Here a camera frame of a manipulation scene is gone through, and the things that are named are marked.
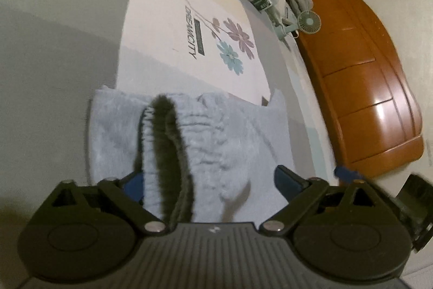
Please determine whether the green handheld fan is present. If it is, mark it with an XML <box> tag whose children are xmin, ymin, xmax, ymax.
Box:
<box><xmin>272</xmin><ymin>9</ymin><xmax>323</xmax><ymax>43</ymax></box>

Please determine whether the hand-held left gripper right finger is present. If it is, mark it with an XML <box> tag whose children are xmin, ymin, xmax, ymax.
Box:
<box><xmin>259</xmin><ymin>164</ymin><xmax>397</xmax><ymax>237</ymax></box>

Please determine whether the light blue fleece hoodie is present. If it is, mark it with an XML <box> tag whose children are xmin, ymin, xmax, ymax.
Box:
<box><xmin>84</xmin><ymin>86</ymin><xmax>296</xmax><ymax>233</ymax></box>

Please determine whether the patchwork bed sheet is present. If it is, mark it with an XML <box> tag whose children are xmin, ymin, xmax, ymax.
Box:
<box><xmin>0</xmin><ymin>0</ymin><xmax>342</xmax><ymax>289</ymax></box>

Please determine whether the wooden headboard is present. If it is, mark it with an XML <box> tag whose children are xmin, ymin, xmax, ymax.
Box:
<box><xmin>282</xmin><ymin>0</ymin><xmax>425</xmax><ymax>180</ymax></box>

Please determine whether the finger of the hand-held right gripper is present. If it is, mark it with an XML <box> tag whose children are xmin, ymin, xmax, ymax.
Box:
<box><xmin>333</xmin><ymin>166</ymin><xmax>365</xmax><ymax>185</ymax></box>

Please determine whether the grey-green cloth bundle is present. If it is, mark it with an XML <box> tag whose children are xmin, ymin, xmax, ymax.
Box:
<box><xmin>287</xmin><ymin>0</ymin><xmax>314</xmax><ymax>17</ymax></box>

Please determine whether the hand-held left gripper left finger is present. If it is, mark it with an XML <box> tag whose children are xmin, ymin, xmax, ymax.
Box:
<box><xmin>32</xmin><ymin>171</ymin><xmax>169</xmax><ymax>236</ymax></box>

